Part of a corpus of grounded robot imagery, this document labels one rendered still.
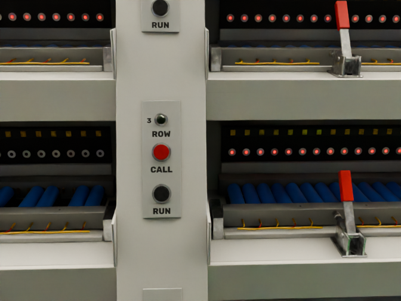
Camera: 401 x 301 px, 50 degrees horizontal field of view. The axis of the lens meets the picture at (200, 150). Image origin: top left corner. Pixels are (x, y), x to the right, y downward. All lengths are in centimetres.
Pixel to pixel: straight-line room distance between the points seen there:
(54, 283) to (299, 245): 27
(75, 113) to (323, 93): 27
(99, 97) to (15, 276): 20
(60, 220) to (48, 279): 8
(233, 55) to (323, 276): 27
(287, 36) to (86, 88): 32
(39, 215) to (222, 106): 25
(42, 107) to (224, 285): 27
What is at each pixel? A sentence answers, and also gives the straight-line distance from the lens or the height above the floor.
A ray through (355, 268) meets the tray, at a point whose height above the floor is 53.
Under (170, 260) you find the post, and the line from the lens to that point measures 46.
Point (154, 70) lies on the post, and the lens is 46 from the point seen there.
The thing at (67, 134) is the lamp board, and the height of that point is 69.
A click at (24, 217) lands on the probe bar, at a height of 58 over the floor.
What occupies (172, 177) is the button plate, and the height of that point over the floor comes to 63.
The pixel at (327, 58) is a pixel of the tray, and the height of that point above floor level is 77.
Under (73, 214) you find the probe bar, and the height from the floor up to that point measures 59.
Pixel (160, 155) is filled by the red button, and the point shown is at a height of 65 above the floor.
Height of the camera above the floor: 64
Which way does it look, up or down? 2 degrees up
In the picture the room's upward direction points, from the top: 1 degrees counter-clockwise
